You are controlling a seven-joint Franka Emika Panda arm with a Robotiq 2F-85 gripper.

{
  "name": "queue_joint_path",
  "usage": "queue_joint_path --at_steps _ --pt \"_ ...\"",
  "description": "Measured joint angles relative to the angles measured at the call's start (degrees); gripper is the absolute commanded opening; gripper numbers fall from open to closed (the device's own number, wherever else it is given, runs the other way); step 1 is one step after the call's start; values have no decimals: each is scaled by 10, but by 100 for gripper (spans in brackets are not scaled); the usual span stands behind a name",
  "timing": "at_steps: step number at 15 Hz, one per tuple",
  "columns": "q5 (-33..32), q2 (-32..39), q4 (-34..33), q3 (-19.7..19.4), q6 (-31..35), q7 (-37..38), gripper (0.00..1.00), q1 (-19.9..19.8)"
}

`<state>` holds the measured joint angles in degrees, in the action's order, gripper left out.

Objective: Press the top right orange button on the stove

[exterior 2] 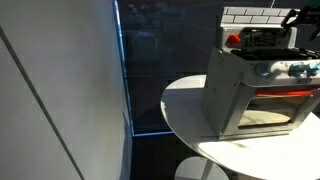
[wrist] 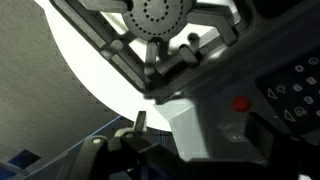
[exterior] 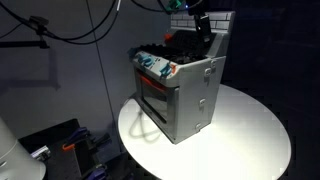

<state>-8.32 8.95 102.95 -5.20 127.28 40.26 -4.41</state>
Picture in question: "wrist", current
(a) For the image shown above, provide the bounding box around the black stove keypad panel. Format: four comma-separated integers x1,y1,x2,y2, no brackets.
254,49,320,135

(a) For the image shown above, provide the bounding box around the round white table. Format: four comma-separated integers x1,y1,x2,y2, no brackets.
33,0,241,132

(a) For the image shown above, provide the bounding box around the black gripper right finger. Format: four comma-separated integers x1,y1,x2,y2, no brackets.
248,113,320,180

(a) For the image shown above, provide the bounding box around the small orange button below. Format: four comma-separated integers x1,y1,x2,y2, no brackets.
231,95,252,113

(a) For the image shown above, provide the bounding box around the black burner grate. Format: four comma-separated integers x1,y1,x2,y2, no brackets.
49,0,258,98

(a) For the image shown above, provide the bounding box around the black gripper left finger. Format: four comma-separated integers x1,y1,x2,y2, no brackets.
66,110,178,180

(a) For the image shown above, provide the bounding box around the silver toy stove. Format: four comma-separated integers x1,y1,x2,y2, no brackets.
49,0,320,166

